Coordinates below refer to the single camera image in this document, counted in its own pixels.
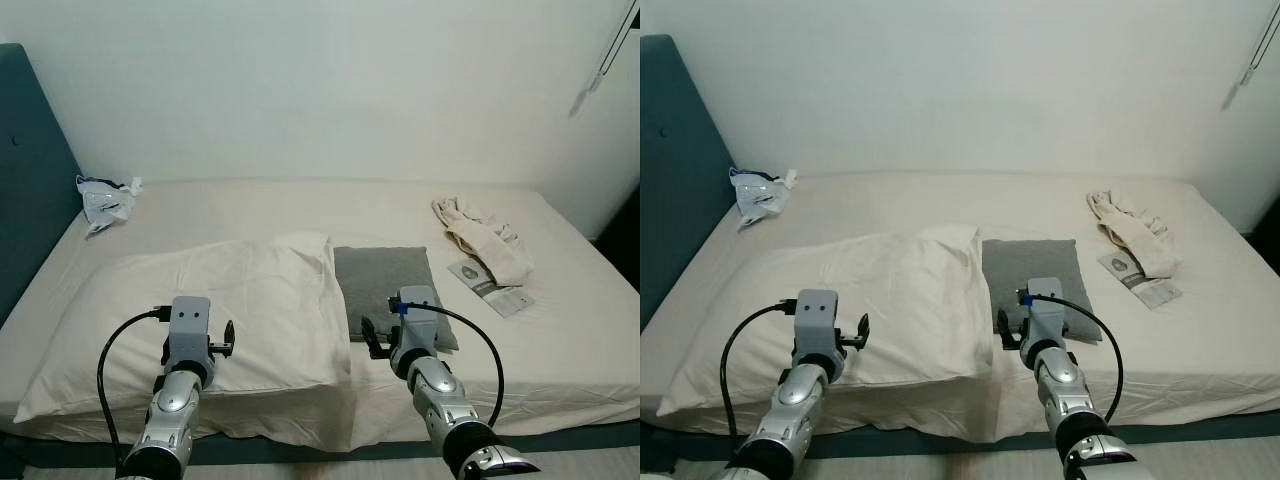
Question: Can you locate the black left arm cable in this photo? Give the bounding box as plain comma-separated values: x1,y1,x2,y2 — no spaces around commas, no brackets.
96,307,175,473
719,298,800,453

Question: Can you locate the beige crumpled garment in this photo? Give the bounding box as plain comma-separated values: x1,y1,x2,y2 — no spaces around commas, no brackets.
431,194,537,289
1086,188,1185,280

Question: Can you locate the small grey cushion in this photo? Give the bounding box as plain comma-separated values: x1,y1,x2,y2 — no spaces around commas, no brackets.
981,237,1105,344
333,245,462,354

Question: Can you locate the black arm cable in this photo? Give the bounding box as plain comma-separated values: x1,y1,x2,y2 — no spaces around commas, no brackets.
1018,288,1124,423
96,307,175,473
397,298,505,433
719,298,800,453

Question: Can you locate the grey printed leaflet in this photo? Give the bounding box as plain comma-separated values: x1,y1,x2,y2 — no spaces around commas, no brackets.
1098,250,1184,310
446,258,537,319

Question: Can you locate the thin hanging blind wand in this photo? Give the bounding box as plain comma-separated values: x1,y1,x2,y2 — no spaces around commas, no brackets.
588,0,641,93
1240,0,1280,87

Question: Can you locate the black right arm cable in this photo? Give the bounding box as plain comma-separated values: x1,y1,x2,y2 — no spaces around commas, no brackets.
1018,288,1124,423
397,298,505,433

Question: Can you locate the large cream white pillow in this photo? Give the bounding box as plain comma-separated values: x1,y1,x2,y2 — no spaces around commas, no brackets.
14,231,354,424
655,222,987,417

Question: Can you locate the mattress with cream sheet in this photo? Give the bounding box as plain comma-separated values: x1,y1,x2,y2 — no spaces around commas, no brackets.
0,177,641,453
640,171,1280,447

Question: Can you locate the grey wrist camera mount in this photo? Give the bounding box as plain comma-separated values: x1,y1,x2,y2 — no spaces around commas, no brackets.
166,296,213,367
392,286,442,359
1022,277,1067,349
795,291,840,363

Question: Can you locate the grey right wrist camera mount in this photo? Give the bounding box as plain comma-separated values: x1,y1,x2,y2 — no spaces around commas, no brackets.
392,286,442,359
1022,277,1067,349

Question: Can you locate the teal upholstered headboard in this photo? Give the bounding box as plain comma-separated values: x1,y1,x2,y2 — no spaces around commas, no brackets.
0,42,84,331
640,33,747,332

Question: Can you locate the crumpled white blue plastic bag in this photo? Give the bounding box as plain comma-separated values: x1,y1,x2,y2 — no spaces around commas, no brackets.
75,174,144,237
729,165,799,230

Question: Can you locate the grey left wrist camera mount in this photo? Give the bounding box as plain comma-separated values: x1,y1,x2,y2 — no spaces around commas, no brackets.
795,291,840,363
166,296,213,367

